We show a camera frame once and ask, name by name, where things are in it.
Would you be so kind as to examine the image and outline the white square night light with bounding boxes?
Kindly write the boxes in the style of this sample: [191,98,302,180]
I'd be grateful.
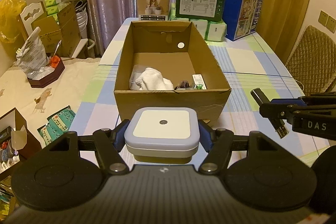
[124,107,200,161]

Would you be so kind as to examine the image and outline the white cloth sock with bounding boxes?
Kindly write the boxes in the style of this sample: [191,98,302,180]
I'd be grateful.
[136,68,174,91]

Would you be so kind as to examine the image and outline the long white medicine box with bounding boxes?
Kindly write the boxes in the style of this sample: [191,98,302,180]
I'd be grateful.
[193,74,207,90]

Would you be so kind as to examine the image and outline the dark velvet scrunchie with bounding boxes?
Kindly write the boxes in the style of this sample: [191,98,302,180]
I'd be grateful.
[175,80,192,90]

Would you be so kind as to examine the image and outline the quilted chair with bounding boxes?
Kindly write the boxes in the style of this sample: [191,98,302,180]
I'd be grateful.
[285,25,335,96]

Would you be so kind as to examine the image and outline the checked bed sheet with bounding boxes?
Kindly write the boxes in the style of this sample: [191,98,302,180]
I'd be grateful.
[71,18,330,166]

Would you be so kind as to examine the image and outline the green tea packets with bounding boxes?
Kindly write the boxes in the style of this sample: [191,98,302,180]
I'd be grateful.
[38,106,76,145]

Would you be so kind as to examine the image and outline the dark wooden tray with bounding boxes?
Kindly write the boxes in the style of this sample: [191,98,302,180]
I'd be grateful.
[28,55,65,88]

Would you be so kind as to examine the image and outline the open cardboard box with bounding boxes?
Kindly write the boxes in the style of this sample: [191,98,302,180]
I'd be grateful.
[114,21,231,126]

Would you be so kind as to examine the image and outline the blue milk carton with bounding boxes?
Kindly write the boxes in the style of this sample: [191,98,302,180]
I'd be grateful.
[223,0,263,41]

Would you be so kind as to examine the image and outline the crumpled white plastic bag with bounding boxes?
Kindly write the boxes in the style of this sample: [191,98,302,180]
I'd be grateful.
[17,27,50,80]

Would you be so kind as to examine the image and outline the green tissue pack stack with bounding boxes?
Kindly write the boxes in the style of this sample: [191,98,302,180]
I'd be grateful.
[169,3,227,42]

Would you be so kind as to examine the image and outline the brown cardboard box stack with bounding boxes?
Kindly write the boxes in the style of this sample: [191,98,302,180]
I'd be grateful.
[31,2,81,57]

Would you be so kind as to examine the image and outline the large green carton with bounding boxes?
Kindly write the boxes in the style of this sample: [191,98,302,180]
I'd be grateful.
[175,0,225,22]

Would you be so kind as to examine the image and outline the white photo box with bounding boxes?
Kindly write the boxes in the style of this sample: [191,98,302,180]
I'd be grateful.
[137,0,170,21]

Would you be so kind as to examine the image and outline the white chair back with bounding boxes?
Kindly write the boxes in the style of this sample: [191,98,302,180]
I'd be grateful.
[17,2,46,40]

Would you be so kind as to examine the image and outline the yellow plastic bag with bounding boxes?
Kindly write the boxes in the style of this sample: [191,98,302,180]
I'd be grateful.
[0,0,28,70]

